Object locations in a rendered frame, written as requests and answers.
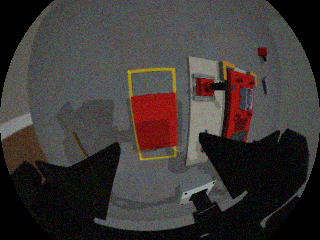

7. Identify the red rectangular block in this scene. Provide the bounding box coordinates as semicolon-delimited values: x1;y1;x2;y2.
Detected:
131;93;177;151

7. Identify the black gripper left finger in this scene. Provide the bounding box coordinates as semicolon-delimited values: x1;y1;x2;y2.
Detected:
35;143;121;221

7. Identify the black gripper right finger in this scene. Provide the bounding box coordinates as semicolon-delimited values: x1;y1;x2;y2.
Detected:
199;131;280;200

